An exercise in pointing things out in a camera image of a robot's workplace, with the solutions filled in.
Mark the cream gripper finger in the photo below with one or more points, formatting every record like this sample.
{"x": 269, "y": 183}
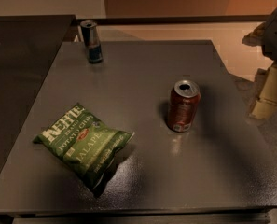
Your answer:
{"x": 255, "y": 37}
{"x": 264, "y": 103}

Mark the slim blue silver can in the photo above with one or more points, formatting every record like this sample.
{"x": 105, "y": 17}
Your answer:
{"x": 91, "y": 41}

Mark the red coke can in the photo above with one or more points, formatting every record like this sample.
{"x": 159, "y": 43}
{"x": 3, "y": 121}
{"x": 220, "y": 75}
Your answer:
{"x": 184, "y": 99}

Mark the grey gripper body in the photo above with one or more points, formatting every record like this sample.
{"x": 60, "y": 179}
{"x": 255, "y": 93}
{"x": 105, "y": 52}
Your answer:
{"x": 269, "y": 42}

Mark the green jalapeno chip bag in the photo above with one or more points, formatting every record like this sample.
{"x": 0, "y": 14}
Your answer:
{"x": 84, "y": 143}

